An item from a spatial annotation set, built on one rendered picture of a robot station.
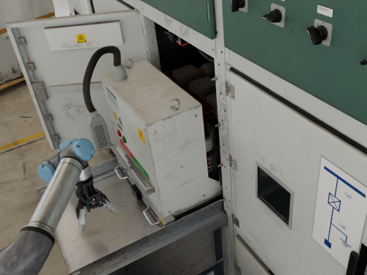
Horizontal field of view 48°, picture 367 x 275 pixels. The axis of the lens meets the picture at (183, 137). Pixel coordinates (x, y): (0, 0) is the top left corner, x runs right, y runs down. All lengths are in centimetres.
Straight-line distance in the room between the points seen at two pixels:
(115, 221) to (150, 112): 59
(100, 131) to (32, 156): 214
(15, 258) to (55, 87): 117
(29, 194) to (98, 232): 177
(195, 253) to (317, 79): 113
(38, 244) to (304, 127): 75
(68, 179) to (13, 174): 256
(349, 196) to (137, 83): 97
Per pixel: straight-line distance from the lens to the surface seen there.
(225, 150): 155
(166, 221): 170
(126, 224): 183
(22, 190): 362
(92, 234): 184
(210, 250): 194
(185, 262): 190
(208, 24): 131
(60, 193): 125
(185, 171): 161
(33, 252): 116
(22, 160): 396
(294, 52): 101
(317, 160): 108
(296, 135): 111
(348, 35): 88
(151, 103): 153
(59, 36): 202
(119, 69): 171
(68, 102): 221
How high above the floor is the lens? 216
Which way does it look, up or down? 36 degrees down
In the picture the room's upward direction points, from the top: 7 degrees counter-clockwise
